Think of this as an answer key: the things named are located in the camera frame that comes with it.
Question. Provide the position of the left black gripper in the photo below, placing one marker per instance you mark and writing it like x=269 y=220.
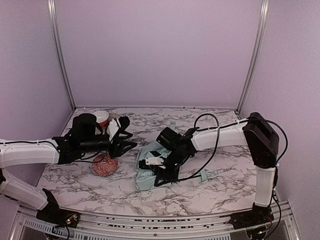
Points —
x=115 y=146

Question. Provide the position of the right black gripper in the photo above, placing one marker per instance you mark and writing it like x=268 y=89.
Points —
x=168 y=164

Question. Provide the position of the mint green folding umbrella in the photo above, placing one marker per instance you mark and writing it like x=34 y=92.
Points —
x=145 y=178

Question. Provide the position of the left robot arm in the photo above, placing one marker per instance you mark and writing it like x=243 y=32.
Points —
x=85 y=136

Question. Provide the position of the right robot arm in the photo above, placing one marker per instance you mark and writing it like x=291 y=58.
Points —
x=255 y=132

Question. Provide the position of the red patterned bowl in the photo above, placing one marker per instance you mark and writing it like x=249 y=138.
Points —
x=103 y=165

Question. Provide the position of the orange white bowl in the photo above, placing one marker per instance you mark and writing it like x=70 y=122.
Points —
x=102 y=117

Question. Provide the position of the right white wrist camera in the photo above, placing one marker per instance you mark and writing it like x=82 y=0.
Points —
x=151 y=161

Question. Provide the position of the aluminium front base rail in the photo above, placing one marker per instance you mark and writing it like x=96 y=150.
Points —
x=101 y=226

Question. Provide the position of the left aluminium frame post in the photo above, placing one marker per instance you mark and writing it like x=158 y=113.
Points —
x=59 y=52

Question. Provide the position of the aluminium frame post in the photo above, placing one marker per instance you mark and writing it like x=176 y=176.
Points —
x=59 y=52
x=257 y=46

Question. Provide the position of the right aluminium frame post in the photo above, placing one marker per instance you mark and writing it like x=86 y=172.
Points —
x=257 y=46

